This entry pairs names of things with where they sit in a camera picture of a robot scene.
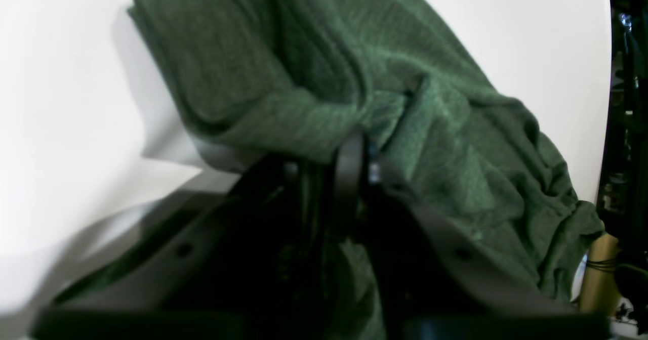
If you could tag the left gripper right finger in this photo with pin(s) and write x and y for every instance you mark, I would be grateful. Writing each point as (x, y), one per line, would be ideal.
(434, 283)

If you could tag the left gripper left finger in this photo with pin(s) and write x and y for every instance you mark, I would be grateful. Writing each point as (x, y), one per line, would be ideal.
(245, 265)

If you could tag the green long-sleeve shirt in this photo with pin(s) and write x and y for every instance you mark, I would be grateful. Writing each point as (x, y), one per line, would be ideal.
(295, 77)

